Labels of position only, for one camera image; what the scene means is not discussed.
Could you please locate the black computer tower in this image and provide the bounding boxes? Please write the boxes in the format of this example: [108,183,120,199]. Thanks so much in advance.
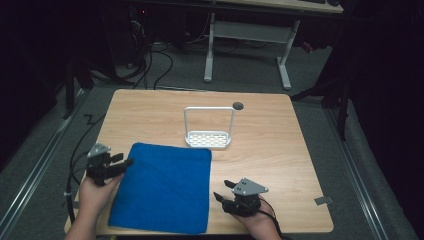
[127,6,152,69]

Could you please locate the blue towel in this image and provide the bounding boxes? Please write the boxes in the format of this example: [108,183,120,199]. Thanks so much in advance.
[107,142,213,235]

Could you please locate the person's right hand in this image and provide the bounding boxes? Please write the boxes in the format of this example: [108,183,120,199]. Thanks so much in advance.
[232,199,278,233]

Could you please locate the metal floor rail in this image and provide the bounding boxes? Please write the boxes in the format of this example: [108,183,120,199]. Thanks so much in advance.
[0,89,88,231]
[324,108,391,240]

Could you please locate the white rack with perforated base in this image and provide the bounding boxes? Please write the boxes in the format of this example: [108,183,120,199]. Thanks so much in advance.
[183,106,236,150]

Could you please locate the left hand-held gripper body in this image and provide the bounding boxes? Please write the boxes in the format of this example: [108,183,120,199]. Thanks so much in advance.
[85,142,118,187]

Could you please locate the person's left hand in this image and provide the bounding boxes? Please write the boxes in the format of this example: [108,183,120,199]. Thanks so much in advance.
[77,173,125,218]

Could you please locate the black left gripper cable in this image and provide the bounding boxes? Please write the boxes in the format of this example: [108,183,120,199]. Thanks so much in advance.
[65,113,107,225]

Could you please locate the grey tape piece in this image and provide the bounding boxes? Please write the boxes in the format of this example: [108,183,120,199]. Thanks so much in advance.
[314,195,334,206]

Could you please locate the black floor cables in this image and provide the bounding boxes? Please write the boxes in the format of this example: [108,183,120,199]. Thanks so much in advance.
[123,19,175,91]

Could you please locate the white-framed background desk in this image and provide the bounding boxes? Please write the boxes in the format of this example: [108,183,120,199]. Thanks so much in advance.
[203,0,345,91]

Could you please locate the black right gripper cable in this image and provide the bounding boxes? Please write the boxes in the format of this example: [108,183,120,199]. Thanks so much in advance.
[259,196,285,240]

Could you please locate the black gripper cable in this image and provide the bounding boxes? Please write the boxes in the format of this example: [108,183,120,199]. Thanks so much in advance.
[65,113,107,225]
[259,196,285,240]

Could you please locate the black metal stand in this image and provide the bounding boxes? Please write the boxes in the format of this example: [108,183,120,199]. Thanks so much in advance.
[290,76,351,141]
[61,59,96,120]

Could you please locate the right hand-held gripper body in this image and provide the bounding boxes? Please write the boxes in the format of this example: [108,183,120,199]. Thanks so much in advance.
[221,177,270,218]

